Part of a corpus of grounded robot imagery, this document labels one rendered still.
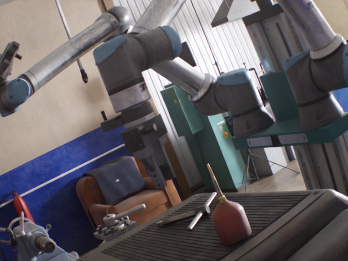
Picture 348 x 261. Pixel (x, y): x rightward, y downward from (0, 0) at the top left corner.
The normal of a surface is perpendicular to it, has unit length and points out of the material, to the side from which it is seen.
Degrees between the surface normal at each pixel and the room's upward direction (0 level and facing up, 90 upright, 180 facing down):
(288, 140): 90
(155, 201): 90
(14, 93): 91
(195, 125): 90
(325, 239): 0
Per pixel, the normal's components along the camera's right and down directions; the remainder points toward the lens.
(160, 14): 0.35, -0.26
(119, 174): 0.27, 0.03
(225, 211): -0.37, -0.58
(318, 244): -0.38, -0.92
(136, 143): -0.35, 0.26
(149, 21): 0.08, -0.40
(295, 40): -0.81, 0.40
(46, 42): 0.51, -0.10
